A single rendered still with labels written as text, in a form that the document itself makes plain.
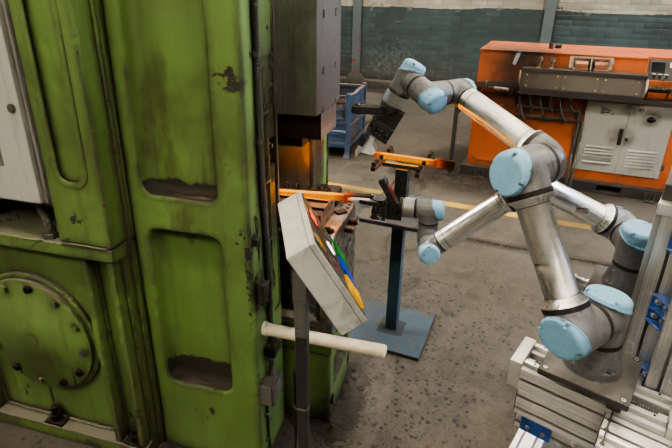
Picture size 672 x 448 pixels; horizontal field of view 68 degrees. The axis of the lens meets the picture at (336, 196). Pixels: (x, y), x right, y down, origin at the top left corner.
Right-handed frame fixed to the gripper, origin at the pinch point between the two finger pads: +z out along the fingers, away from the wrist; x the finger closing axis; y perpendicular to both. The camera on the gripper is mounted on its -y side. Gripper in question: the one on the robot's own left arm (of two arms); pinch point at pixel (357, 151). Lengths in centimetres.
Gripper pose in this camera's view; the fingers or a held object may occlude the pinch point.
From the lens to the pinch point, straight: 172.5
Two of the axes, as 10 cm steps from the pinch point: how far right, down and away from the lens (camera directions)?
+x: 2.6, -3.7, 8.9
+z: -4.5, 7.7, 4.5
